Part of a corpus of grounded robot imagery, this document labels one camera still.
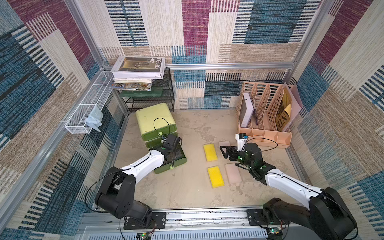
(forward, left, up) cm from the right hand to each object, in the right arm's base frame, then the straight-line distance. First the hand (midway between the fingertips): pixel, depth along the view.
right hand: (225, 145), depth 84 cm
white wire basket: (+20, +70, +20) cm, 75 cm away
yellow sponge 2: (-12, +5, -14) cm, 19 cm away
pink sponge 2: (+9, -2, -12) cm, 15 cm away
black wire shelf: (+32, +33, +12) cm, 48 cm away
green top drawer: (+3, +41, +7) cm, 41 cm away
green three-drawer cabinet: (+5, +37, +14) cm, 40 cm away
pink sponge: (-11, -4, -12) cm, 17 cm away
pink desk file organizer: (+37, -32, -10) cm, 50 cm away
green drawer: (+3, +38, 0) cm, 38 cm away
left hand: (+1, +28, -8) cm, 29 cm away
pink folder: (+16, -38, +16) cm, 44 cm away
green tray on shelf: (+34, +42, +11) cm, 56 cm away
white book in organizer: (+23, -18, +3) cm, 29 cm away
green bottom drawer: (-5, +25, -7) cm, 27 cm away
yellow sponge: (+3, +7, -12) cm, 15 cm away
